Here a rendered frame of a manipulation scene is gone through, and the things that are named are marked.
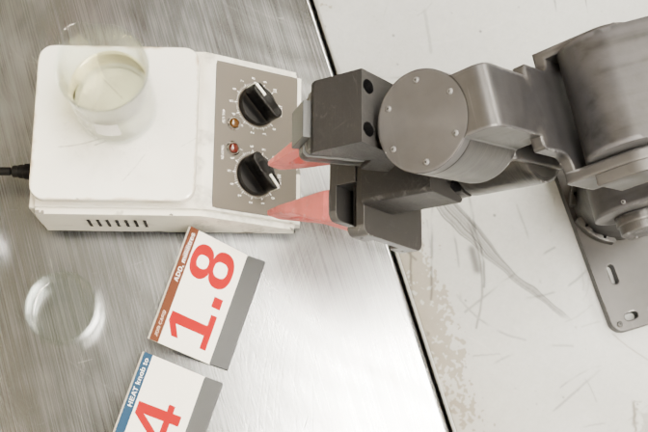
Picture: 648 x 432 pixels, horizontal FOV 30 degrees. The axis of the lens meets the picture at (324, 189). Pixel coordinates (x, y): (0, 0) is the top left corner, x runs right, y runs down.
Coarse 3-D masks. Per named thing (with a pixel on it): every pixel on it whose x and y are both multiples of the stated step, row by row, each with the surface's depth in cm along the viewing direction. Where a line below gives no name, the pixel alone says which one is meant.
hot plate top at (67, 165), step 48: (48, 48) 89; (48, 96) 88; (192, 96) 88; (48, 144) 87; (96, 144) 87; (144, 144) 87; (192, 144) 87; (48, 192) 86; (96, 192) 86; (144, 192) 86; (192, 192) 86
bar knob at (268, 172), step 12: (252, 156) 89; (240, 168) 90; (252, 168) 90; (264, 168) 89; (240, 180) 90; (252, 180) 90; (264, 180) 89; (276, 180) 89; (252, 192) 90; (264, 192) 90
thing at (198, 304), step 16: (208, 240) 91; (192, 256) 90; (208, 256) 91; (224, 256) 92; (240, 256) 93; (192, 272) 90; (208, 272) 91; (224, 272) 92; (192, 288) 90; (208, 288) 91; (224, 288) 92; (176, 304) 89; (192, 304) 90; (208, 304) 91; (176, 320) 89; (192, 320) 90; (208, 320) 91; (160, 336) 88; (176, 336) 89; (192, 336) 90; (208, 336) 91; (192, 352) 90
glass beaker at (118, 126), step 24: (72, 24) 81; (96, 24) 81; (72, 48) 82; (96, 48) 84; (120, 48) 84; (144, 48) 80; (72, 72) 84; (144, 96) 81; (96, 120) 81; (120, 120) 82; (144, 120) 85; (120, 144) 86
